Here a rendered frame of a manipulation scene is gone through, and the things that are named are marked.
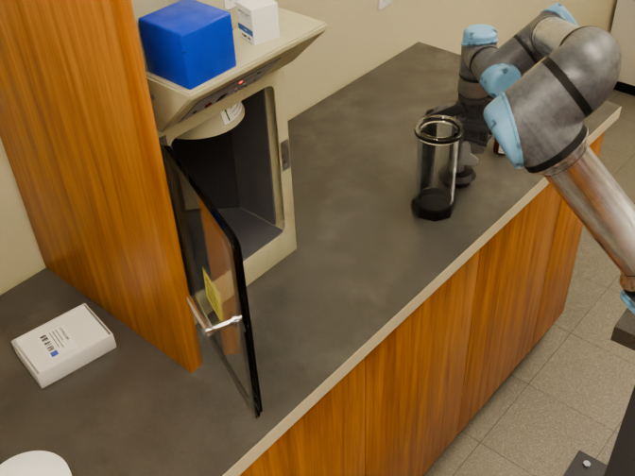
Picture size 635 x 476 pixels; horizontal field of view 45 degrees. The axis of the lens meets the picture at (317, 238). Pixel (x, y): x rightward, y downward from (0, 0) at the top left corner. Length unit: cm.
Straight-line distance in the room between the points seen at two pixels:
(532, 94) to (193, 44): 53
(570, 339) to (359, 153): 122
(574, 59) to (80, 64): 75
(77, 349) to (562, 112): 98
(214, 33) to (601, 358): 205
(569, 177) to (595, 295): 183
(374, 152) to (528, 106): 86
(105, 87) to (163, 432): 61
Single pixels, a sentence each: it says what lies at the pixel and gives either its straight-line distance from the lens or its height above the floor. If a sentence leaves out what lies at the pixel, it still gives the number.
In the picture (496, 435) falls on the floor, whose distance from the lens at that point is 260.
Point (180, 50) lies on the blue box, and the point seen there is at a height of 157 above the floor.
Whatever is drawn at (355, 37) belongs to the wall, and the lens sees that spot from 241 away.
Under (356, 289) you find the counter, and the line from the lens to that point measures 164.
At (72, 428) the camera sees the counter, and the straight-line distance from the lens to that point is 149.
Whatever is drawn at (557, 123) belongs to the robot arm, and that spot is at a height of 143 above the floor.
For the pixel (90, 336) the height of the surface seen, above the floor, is 98.
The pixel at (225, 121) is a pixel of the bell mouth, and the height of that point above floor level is 133.
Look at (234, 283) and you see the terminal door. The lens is 113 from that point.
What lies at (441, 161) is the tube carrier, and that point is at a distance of 173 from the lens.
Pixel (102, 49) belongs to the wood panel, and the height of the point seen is 159.
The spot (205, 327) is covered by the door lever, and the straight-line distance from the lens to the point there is 121.
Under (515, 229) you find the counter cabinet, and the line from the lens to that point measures 207.
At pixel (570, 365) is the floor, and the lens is 284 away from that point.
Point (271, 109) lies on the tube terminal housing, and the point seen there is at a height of 130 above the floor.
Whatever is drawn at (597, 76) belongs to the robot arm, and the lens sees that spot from 128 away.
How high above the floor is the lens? 206
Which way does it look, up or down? 39 degrees down
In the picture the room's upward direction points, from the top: 3 degrees counter-clockwise
